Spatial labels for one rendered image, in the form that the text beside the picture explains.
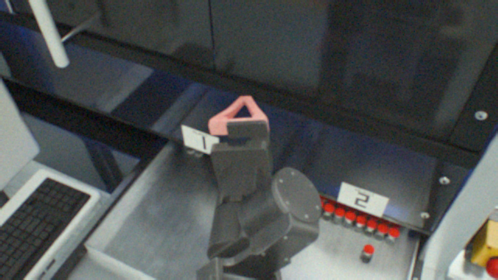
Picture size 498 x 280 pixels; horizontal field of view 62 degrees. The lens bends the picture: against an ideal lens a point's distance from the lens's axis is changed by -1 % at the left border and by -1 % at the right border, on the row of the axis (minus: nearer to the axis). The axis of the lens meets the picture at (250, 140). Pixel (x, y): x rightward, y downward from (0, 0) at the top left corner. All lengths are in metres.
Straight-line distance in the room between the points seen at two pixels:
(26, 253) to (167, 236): 0.32
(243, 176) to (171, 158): 0.58
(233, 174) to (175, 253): 0.45
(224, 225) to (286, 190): 0.08
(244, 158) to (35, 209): 0.73
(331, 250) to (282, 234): 0.53
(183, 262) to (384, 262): 0.40
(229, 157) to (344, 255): 0.48
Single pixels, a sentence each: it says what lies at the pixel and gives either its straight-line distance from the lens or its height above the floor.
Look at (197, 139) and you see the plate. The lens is 0.88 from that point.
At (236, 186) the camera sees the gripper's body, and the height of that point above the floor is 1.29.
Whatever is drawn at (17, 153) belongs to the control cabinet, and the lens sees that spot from 1.21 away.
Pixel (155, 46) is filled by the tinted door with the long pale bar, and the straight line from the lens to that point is 0.78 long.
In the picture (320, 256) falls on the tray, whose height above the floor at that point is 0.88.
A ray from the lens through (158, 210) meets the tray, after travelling 0.95.
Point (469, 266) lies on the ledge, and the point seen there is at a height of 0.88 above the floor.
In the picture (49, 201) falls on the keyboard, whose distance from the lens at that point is 1.12.
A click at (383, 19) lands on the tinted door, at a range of 0.57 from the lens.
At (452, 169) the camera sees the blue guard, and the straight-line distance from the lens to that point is 0.70.
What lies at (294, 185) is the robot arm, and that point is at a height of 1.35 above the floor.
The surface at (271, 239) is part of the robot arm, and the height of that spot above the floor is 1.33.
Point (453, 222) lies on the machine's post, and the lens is 0.80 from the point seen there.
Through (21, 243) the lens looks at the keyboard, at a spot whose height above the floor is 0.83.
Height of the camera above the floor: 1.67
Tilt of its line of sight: 48 degrees down
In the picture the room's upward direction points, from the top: straight up
